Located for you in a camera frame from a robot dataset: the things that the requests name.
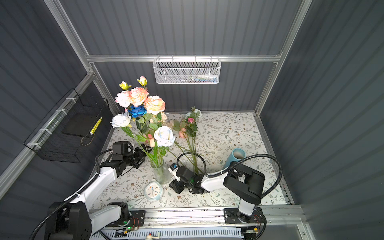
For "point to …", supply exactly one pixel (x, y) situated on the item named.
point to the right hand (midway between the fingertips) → (173, 184)
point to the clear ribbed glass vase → (163, 175)
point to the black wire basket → (67, 129)
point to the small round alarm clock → (153, 192)
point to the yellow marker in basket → (96, 126)
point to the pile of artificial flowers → (188, 130)
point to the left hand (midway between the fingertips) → (149, 152)
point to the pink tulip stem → (154, 157)
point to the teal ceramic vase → (236, 155)
